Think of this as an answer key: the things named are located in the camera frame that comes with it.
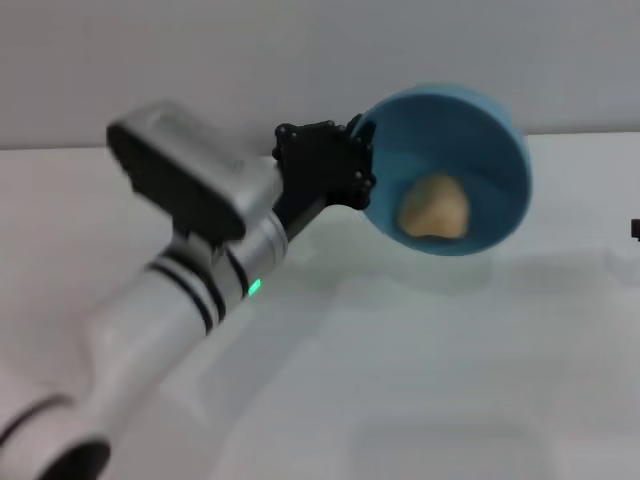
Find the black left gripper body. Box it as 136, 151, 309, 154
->
271, 119, 364, 240

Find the beige egg yolk pastry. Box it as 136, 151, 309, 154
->
398, 173, 474, 241

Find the blue bowl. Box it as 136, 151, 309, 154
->
355, 82, 534, 258

